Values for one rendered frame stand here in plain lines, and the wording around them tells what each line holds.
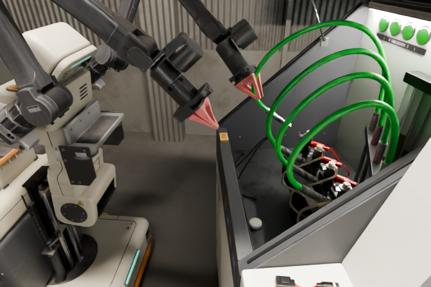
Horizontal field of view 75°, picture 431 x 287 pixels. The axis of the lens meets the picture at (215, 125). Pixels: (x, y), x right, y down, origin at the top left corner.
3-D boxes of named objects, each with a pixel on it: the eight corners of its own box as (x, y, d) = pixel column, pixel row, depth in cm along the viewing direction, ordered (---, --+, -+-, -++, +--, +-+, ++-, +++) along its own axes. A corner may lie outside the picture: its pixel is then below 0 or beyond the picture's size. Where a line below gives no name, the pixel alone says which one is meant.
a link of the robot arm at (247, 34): (215, 36, 94) (203, 27, 86) (243, 13, 90) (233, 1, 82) (233, 65, 90) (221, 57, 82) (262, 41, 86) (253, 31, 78)
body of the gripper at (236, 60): (258, 68, 89) (245, 50, 89) (247, 72, 80) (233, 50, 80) (243, 81, 92) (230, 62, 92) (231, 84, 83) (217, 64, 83)
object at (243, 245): (217, 157, 126) (217, 127, 118) (226, 157, 126) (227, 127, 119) (235, 299, 72) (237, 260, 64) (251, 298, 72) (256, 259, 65)
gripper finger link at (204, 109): (222, 129, 65) (194, 100, 63) (201, 145, 68) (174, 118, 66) (226, 116, 71) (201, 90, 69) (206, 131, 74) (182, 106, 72)
